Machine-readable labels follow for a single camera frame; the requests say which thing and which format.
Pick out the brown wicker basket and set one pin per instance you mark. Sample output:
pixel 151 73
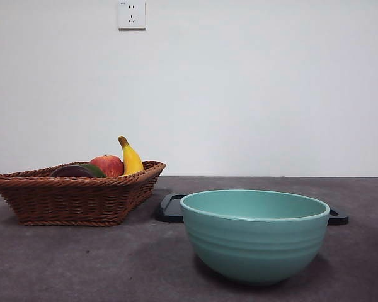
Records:
pixel 69 201

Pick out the dark green fruit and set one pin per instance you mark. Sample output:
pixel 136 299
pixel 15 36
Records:
pixel 96 171

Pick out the teal ceramic bowl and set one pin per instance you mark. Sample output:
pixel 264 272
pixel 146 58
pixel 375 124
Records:
pixel 255 245

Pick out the dark green rectangular tray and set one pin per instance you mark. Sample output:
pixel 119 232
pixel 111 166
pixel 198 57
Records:
pixel 168 210

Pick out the yellow banana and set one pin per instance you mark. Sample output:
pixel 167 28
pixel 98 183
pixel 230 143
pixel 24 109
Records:
pixel 132 160

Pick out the red orange peach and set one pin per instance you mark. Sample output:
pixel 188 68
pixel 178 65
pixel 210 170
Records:
pixel 108 165

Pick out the white wall socket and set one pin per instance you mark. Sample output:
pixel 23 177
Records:
pixel 131 15

